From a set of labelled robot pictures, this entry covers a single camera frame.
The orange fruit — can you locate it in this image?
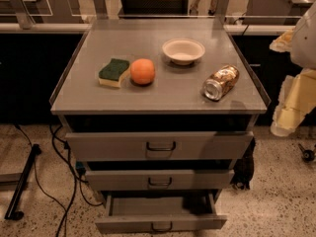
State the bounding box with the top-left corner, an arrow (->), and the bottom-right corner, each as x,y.
130,58 -> 155,85

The green yellow sponge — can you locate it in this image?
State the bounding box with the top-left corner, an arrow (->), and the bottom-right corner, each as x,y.
99,58 -> 130,88

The black bag behind cabinet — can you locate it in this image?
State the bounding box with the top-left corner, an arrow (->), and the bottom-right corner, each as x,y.
231,139 -> 256,190

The black chair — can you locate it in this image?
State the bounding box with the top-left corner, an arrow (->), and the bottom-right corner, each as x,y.
118,0 -> 190,19

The black caster wheel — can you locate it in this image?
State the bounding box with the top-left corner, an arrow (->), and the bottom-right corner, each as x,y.
298,144 -> 315,162

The grey top drawer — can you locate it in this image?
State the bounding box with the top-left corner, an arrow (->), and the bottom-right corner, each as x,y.
66,131 -> 254,162

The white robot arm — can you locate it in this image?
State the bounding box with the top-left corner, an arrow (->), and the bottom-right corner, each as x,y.
270,2 -> 316,136

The grey drawer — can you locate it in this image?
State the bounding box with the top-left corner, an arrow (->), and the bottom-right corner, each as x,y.
86,170 -> 234,191
96,191 -> 227,234
66,131 -> 254,162

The black floor stand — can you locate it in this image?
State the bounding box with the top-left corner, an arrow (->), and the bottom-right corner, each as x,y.
5,144 -> 41,220

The grey bottom drawer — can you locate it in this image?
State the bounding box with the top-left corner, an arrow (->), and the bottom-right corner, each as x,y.
96,191 -> 227,234

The grey drawer cabinet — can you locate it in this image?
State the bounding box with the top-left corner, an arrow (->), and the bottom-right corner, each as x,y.
48,18 -> 272,202

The black cable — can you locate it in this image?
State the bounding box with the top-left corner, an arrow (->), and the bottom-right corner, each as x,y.
13,123 -> 103,237

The golden soda can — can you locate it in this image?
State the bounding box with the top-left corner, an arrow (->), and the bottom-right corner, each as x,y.
201,65 -> 239,101

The white bowl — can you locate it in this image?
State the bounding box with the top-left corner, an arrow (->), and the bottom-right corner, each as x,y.
162,39 -> 205,65

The grey middle drawer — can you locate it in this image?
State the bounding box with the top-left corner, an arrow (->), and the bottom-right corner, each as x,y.
86,170 -> 234,191

